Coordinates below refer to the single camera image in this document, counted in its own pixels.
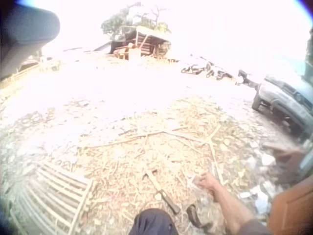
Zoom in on small pale wood piece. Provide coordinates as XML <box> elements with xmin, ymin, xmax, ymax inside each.
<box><xmin>191</xmin><ymin>174</ymin><xmax>203</xmax><ymax>187</ymax></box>

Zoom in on row of parked motorcycles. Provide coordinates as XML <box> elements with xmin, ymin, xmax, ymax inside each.
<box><xmin>180</xmin><ymin>60</ymin><xmax>252</xmax><ymax>86</ymax></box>

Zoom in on dark curved knife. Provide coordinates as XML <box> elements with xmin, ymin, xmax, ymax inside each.
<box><xmin>186</xmin><ymin>204</ymin><xmax>205</xmax><ymax>228</ymax></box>

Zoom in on brown wooden block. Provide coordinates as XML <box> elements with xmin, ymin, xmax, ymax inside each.
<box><xmin>262</xmin><ymin>141</ymin><xmax>307</xmax><ymax>173</ymax></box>

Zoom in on wooden fence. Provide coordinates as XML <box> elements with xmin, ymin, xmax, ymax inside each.
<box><xmin>0</xmin><ymin>55</ymin><xmax>62</xmax><ymax>89</ymax></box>

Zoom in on orange wooden panel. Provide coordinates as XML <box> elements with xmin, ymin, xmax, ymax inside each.
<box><xmin>267</xmin><ymin>180</ymin><xmax>313</xmax><ymax>235</ymax></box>

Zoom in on hatchet with wooden handle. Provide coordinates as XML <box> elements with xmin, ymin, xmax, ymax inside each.
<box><xmin>142</xmin><ymin>168</ymin><xmax>181</xmax><ymax>215</ymax></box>

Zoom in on green tree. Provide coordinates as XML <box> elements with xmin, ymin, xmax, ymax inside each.
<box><xmin>101</xmin><ymin>1</ymin><xmax>172</xmax><ymax>41</ymax></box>

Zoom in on grey car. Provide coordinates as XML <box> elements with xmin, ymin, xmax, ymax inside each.
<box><xmin>251</xmin><ymin>75</ymin><xmax>313</xmax><ymax>139</ymax></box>

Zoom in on person's right hand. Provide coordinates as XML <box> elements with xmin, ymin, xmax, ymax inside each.
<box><xmin>197</xmin><ymin>172</ymin><xmax>220</xmax><ymax>192</ymax></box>

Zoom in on long thin bamboo stick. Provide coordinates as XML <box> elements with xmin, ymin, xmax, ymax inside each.
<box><xmin>84</xmin><ymin>126</ymin><xmax>189</xmax><ymax>149</ymax></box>

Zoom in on wooden shed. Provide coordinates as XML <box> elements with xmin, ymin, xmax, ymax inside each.
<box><xmin>92</xmin><ymin>25</ymin><xmax>172</xmax><ymax>62</ymax></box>

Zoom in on dark rounded rig part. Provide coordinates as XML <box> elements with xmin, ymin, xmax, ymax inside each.
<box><xmin>0</xmin><ymin>4</ymin><xmax>61</xmax><ymax>81</ymax></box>

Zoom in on person's legs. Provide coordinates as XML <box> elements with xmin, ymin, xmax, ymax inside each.
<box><xmin>129</xmin><ymin>208</ymin><xmax>179</xmax><ymax>235</ymax></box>

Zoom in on bamboo slat frame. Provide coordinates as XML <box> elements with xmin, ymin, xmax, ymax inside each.
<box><xmin>13</xmin><ymin>161</ymin><xmax>95</xmax><ymax>235</ymax></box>

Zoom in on forked bamboo stick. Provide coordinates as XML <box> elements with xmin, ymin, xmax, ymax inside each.
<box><xmin>171</xmin><ymin>126</ymin><xmax>223</xmax><ymax>160</ymax></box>

